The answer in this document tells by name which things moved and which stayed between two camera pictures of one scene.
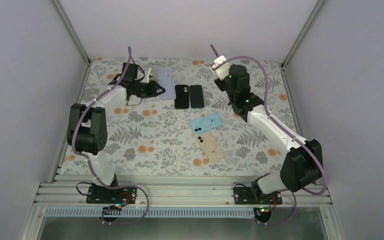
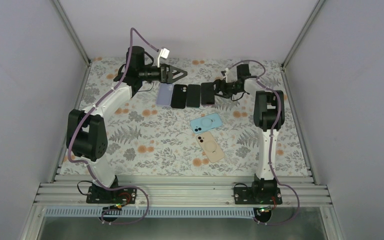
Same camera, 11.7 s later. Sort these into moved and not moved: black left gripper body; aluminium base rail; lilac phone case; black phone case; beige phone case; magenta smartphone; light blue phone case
Moved: magenta smartphone; black phone case; black left gripper body; lilac phone case
Not moved: light blue phone case; aluminium base rail; beige phone case
